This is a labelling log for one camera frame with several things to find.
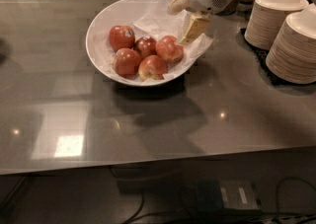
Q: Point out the red apple right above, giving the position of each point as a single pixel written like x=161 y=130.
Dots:
x=168 y=50

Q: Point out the red apple centre back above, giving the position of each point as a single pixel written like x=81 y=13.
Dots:
x=145 y=46

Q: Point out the white ceramic bowl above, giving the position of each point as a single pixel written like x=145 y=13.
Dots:
x=108 y=17

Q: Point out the yellowish red apple front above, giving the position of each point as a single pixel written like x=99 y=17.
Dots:
x=152 y=67

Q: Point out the red apple top left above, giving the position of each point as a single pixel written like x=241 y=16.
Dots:
x=121 y=37

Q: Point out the red apple front left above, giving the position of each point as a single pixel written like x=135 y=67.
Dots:
x=127 y=62

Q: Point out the white crumpled paper liner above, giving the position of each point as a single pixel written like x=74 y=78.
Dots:
x=158 y=20

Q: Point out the back stack of paper plates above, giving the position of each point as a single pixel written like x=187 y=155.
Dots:
x=264 y=25

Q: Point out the stack of paper plates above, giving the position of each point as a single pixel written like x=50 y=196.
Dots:
x=292 y=56
x=264 y=25

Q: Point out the black tray mat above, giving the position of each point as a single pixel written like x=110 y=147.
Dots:
x=260 y=57

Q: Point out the front stack of paper plates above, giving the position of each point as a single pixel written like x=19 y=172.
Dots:
x=292 y=56

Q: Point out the blue grey box under table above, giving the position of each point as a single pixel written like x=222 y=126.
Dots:
x=231 y=197

